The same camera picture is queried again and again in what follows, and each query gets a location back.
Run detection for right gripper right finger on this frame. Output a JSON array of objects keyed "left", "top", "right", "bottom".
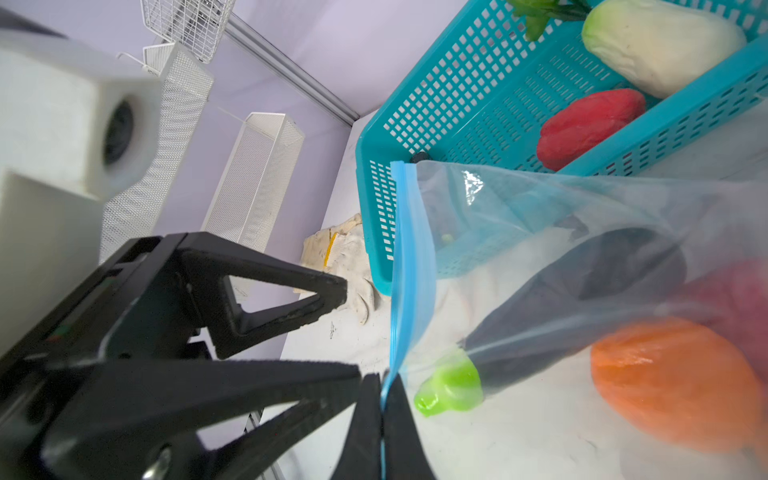
[{"left": 382, "top": 375, "right": 436, "bottom": 480}]

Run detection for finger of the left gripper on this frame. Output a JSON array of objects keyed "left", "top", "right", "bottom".
[
  {"left": 101, "top": 231, "right": 349, "bottom": 361},
  {"left": 1, "top": 359, "right": 361, "bottom": 479}
]

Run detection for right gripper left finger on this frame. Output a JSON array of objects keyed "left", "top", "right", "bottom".
[{"left": 331, "top": 374, "right": 382, "bottom": 480}]

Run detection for clear zip bag blue zipper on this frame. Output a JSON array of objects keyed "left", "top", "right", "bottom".
[{"left": 390, "top": 161, "right": 767, "bottom": 479}]

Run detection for dark purple eggplant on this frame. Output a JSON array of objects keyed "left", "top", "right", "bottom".
[{"left": 414, "top": 227, "right": 687, "bottom": 417}]

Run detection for orange tangerine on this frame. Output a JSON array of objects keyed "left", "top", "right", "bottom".
[{"left": 590, "top": 317, "right": 763, "bottom": 453}]

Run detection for teal plastic basket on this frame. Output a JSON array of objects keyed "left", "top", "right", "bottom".
[{"left": 356, "top": 1, "right": 767, "bottom": 294}]

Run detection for pink red dragon fruit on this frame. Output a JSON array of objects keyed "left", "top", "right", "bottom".
[{"left": 672, "top": 258, "right": 767, "bottom": 383}]

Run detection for white mesh two-tier shelf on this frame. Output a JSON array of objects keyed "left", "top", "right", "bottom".
[{"left": 100, "top": 42, "right": 305, "bottom": 260}]

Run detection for dark green cucumber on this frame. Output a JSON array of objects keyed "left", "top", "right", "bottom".
[{"left": 409, "top": 151, "right": 431, "bottom": 164}]

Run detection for red bell pepper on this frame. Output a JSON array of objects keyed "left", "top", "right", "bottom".
[{"left": 536, "top": 89, "right": 646, "bottom": 172}]

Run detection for green leafy vegetable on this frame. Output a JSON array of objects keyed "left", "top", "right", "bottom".
[{"left": 507, "top": 0, "right": 592, "bottom": 42}]

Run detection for white wire wall basket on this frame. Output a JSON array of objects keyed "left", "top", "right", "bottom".
[{"left": 140, "top": 0, "right": 236, "bottom": 64}]

